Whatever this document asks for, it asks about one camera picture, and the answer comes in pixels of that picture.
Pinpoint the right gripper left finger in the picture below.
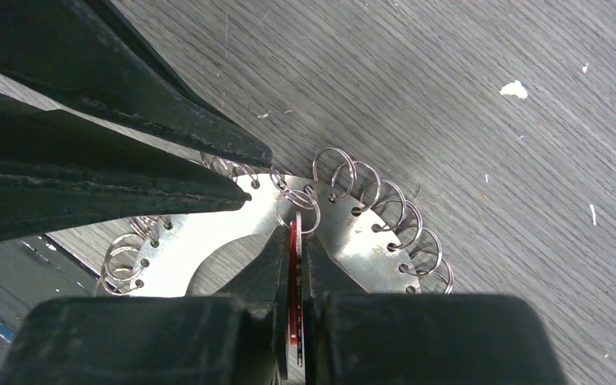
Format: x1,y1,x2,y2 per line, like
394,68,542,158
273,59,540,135
0,227,290,384

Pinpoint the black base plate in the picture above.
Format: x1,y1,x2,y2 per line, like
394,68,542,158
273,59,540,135
0,235,98,359

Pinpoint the metal disc with keyrings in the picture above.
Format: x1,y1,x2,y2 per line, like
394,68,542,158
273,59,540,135
93,152,455,297

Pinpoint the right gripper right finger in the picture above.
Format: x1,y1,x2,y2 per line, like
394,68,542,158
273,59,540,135
302,236,566,384

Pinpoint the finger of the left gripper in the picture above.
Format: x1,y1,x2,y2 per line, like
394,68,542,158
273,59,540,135
0,93,250,241
0,1,273,167

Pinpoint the red headed key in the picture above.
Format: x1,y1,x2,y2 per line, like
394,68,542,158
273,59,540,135
287,211,304,367

